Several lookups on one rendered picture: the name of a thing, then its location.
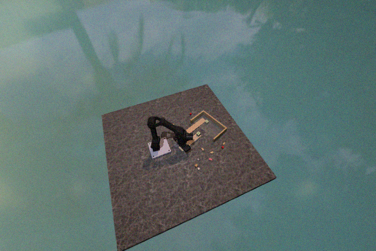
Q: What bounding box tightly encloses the orange strip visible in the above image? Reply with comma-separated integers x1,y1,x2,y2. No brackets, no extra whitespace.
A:
179,134,201,151

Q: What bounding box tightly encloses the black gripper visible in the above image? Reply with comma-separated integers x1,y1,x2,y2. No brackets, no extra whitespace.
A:
173,137,191,152

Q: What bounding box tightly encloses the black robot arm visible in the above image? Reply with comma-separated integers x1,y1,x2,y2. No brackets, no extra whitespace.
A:
147,116,193,152

